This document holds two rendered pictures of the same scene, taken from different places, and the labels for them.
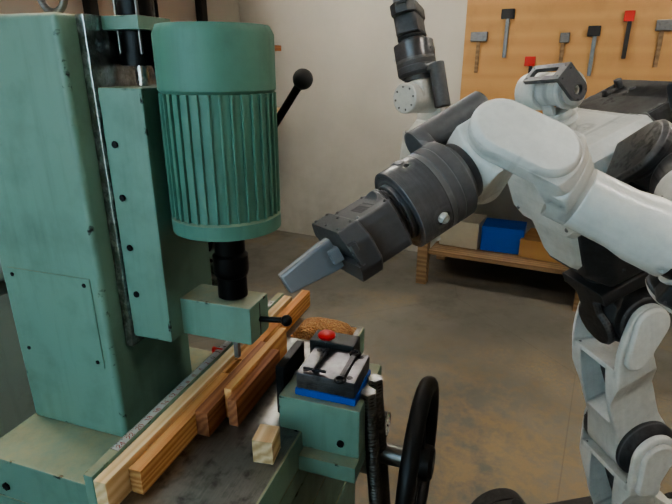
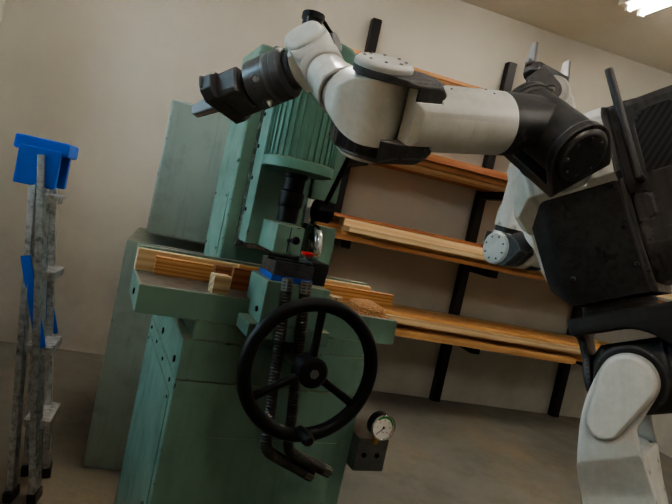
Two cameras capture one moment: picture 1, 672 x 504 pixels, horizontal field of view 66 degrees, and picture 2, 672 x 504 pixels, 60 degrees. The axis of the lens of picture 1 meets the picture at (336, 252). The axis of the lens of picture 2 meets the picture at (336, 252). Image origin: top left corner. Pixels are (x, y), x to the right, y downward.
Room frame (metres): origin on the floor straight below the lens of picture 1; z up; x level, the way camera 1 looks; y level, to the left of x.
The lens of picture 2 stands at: (-0.03, -0.97, 1.11)
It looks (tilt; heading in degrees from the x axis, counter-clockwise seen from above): 3 degrees down; 48
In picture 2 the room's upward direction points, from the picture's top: 12 degrees clockwise
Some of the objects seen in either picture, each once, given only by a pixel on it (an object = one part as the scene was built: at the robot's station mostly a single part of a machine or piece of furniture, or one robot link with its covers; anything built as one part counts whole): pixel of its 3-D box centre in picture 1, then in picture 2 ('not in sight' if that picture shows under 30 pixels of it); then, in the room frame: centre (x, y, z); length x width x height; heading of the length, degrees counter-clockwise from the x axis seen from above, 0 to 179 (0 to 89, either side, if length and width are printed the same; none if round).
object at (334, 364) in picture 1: (335, 363); (295, 267); (0.74, 0.00, 0.99); 0.13 x 0.11 x 0.06; 161
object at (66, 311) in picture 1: (90, 231); (262, 184); (0.91, 0.46, 1.16); 0.22 x 0.22 x 0.72; 71
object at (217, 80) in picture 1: (221, 133); (309, 111); (0.82, 0.18, 1.35); 0.18 x 0.18 x 0.31
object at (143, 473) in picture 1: (245, 363); (282, 284); (0.85, 0.17, 0.92); 0.62 x 0.02 x 0.04; 161
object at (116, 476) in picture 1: (221, 373); (261, 278); (0.80, 0.21, 0.92); 0.60 x 0.02 x 0.05; 161
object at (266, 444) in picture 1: (266, 443); (219, 283); (0.63, 0.10, 0.92); 0.04 x 0.03 x 0.04; 168
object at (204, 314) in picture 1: (225, 316); (280, 240); (0.83, 0.20, 1.03); 0.14 x 0.07 x 0.09; 71
